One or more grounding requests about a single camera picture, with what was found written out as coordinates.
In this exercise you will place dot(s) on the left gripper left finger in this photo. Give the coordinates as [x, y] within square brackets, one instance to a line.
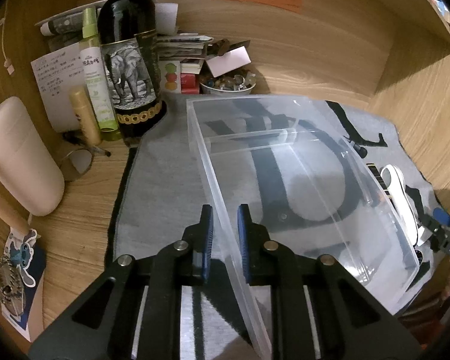
[199, 238]

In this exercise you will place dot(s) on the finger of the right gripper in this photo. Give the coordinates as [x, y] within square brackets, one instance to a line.
[441, 216]

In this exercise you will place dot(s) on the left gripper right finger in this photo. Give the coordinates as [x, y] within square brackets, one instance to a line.
[252, 237]

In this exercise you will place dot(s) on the clear plastic organizer box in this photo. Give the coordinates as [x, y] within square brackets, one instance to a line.
[307, 185]

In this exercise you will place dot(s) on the person right hand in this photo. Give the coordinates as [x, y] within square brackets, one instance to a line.
[445, 292]

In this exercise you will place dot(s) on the grey mat with black letters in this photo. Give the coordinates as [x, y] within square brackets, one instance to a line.
[162, 193]

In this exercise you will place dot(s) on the eyeglasses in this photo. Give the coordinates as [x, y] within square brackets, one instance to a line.
[78, 159]

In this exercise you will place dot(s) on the white bowl of trinkets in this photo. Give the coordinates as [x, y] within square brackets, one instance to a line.
[228, 85]

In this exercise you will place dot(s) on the blue cartoon sticker card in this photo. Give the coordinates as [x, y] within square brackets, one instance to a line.
[29, 258]

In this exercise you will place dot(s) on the gold lip balm tube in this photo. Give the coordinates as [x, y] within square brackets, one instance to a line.
[83, 110]

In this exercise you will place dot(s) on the stack of books and boxes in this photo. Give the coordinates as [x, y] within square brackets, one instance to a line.
[181, 58]

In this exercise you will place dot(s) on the pink white small card box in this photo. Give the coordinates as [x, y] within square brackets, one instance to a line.
[231, 60]

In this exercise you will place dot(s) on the green spray bottle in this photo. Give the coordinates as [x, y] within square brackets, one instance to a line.
[95, 78]

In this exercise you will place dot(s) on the white handwritten paper note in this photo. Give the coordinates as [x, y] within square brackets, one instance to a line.
[55, 74]

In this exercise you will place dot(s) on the wooden shelf board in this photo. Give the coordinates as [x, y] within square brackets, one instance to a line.
[425, 14]

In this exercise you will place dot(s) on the dark wine bottle elephant label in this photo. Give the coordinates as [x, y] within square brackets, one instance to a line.
[128, 37]

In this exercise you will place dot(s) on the white tube on tray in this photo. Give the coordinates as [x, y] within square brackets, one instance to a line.
[65, 24]

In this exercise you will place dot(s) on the pink mug with handle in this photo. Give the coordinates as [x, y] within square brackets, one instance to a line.
[27, 169]

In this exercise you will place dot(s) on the metal ball chain keyring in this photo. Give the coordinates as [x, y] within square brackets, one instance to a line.
[12, 295]

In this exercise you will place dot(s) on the white hanging cable tag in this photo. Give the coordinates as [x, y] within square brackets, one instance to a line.
[8, 65]

